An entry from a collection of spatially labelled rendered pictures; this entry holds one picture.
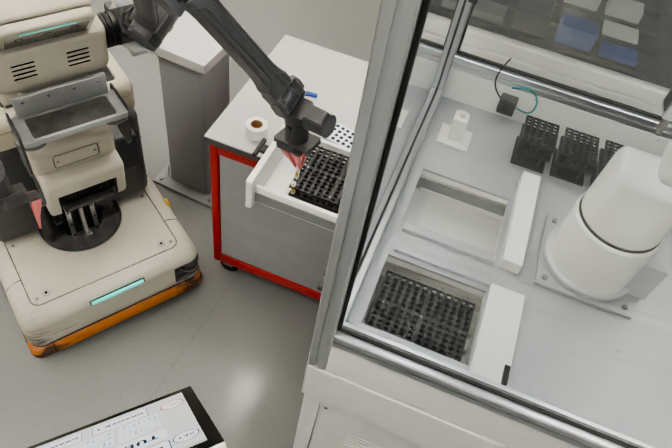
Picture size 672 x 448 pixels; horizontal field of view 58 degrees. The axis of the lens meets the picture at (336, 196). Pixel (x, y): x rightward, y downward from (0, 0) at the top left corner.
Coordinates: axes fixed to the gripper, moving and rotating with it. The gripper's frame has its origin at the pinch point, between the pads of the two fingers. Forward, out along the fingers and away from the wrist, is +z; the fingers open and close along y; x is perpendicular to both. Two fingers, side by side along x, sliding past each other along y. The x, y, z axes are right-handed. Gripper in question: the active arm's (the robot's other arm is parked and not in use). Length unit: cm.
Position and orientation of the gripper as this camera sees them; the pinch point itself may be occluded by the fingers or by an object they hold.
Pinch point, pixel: (298, 164)
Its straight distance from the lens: 157.1
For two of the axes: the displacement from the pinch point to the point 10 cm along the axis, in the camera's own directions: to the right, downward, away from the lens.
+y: -8.3, -4.1, 3.9
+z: -0.1, 7.0, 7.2
